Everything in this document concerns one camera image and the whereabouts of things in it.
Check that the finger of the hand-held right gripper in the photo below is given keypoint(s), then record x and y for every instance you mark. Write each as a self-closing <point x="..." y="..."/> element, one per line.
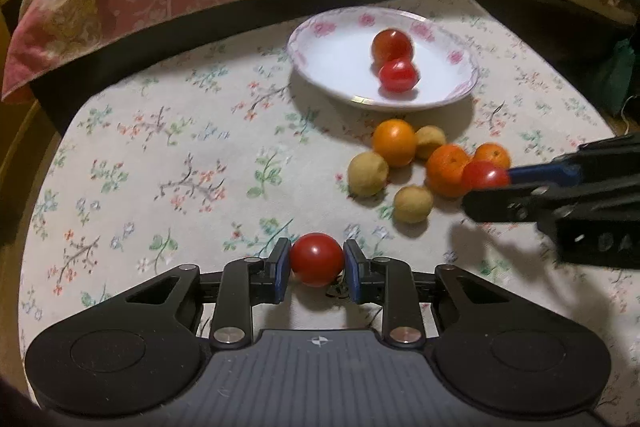
<point x="545" y="174"/>
<point x="500" y="205"/>

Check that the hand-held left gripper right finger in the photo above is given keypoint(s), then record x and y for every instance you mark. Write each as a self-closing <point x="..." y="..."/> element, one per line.
<point x="351" y="275"/>

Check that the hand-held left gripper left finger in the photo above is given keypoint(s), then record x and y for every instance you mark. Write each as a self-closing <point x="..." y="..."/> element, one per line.
<point x="283" y="268"/>

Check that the red tomato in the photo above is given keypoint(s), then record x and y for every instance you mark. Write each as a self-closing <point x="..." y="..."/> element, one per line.
<point x="484" y="175"/>
<point x="317" y="258"/>
<point x="392" y="46"/>
<point x="398" y="75"/>

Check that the orange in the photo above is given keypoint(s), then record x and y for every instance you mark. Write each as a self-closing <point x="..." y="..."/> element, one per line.
<point x="395" y="142"/>
<point x="442" y="167"/>
<point x="492" y="154"/>

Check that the tan longan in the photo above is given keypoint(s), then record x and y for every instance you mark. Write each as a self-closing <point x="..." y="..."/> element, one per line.
<point x="368" y="173"/>
<point x="432" y="141"/>
<point x="413" y="203"/>

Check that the white pink-flowered plate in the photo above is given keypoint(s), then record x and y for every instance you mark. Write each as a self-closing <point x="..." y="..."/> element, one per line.
<point x="340" y="62"/>

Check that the floral white tablecloth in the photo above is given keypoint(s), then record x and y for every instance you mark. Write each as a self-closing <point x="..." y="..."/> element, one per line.
<point x="200" y="187"/>

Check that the green cloth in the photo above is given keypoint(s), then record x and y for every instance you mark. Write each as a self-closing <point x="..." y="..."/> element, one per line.
<point x="620" y="72"/>

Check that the black bed frame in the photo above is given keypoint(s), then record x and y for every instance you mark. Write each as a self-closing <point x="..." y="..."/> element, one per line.
<point x="150" y="47"/>

